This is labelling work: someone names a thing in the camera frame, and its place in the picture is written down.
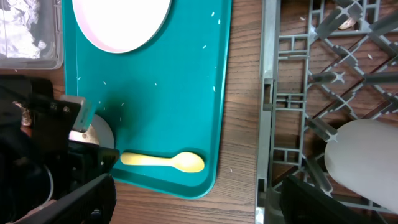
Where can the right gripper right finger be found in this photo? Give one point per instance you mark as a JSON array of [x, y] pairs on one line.
[[301, 203]]

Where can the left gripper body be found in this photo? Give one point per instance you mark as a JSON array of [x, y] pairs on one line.
[[72, 164]]

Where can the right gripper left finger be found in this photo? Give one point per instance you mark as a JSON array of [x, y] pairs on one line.
[[93, 202]]

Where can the white paper cup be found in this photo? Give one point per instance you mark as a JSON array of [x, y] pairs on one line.
[[363, 158]]

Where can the yellow plastic spoon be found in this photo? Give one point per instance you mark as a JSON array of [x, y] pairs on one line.
[[185, 161]]

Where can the white napkin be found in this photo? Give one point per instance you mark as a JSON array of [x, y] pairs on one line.
[[17, 40]]

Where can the large white plate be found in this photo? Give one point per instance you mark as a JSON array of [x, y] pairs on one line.
[[120, 26]]

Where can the pink bowl with crumbs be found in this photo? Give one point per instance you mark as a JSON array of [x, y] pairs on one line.
[[99, 133]]

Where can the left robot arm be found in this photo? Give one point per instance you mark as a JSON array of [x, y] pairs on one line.
[[20, 157]]

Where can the grey dishwasher rack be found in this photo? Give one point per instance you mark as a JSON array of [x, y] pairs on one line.
[[323, 64]]

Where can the black plastic tray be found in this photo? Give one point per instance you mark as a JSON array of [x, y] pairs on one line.
[[23, 87]]

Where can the teal serving tray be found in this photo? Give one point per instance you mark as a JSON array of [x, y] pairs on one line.
[[162, 99]]

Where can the clear plastic bin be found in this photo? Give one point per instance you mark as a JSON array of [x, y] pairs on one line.
[[49, 29]]

